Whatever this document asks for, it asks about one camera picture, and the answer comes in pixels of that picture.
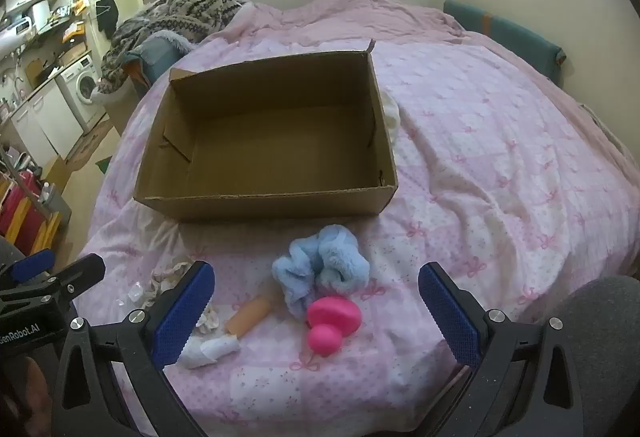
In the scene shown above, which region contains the brown plush toy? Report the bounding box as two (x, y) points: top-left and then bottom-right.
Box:
(147, 259), (193, 308)

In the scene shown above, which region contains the white washing machine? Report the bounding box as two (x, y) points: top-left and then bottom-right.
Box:
(55, 54), (107, 133)

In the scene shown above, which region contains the grey bin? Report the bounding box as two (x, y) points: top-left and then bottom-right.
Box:
(37, 187), (72, 238)

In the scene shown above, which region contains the person's left hand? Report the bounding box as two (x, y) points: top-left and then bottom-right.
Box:
(0, 357), (53, 428)

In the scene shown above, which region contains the brown cardboard box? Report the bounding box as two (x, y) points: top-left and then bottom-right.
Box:
(133, 38), (399, 223)

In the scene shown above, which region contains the black hanging garment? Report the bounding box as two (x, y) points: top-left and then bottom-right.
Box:
(96, 0), (121, 40)

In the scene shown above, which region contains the tall beige box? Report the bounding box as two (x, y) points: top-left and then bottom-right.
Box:
(111, 62), (148, 138)

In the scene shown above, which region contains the patterned knit blanket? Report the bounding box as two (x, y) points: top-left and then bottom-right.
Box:
(97, 0), (251, 103)

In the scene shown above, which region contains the white cloth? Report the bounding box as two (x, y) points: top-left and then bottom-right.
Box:
(382, 90), (403, 143)

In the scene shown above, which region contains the brown doormat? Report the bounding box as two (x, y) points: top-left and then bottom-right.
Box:
(65, 117), (121, 164)

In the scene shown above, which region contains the peach squeeze tube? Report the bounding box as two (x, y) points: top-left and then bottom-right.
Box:
(223, 295), (273, 338)

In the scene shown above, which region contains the white kitchen cabinet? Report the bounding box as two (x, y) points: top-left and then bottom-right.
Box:
(10, 80), (85, 163)

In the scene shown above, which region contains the teal headboard cushion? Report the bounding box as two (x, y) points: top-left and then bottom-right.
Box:
(442, 0), (565, 83)

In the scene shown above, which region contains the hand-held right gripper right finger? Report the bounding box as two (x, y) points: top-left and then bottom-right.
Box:
(418, 261), (586, 437)

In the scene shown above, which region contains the white sock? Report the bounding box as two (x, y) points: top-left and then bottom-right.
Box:
(177, 332), (241, 370)

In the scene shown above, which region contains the pink silicone toy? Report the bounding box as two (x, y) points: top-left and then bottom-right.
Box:
(306, 295), (362, 358)

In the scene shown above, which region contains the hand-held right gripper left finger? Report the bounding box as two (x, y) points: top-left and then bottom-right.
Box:
(52, 261), (216, 437)

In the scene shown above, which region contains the red bag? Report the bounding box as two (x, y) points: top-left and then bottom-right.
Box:
(0, 172), (43, 243)

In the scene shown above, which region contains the pink patterned bedspread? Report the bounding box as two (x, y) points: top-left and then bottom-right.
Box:
(75, 0), (640, 437)

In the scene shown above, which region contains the person's left leg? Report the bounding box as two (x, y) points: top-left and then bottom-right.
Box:
(0, 236), (28, 270)

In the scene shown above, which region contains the person's leg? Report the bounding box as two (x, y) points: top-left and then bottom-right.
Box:
(0, 236), (28, 270)
(547, 274), (640, 437)

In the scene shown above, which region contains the blue plush toy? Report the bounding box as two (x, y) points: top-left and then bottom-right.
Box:
(271, 224), (372, 320)

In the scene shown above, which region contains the clear plastic wrapper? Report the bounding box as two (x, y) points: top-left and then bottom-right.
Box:
(116, 284), (143, 310)

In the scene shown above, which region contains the white microwave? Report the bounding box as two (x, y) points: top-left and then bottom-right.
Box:
(7, 14), (36, 35)

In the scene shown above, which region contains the person's right leg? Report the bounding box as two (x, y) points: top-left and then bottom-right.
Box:
(547, 274), (640, 437)

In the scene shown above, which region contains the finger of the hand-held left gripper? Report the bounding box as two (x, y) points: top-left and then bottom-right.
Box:
(30, 253), (107, 305)
(0, 248), (56, 285)

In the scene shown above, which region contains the cream plush toy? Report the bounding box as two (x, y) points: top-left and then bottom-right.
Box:
(192, 304), (221, 333)

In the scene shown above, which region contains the teal padded cushion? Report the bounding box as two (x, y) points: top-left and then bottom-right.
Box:
(125, 31), (196, 85)

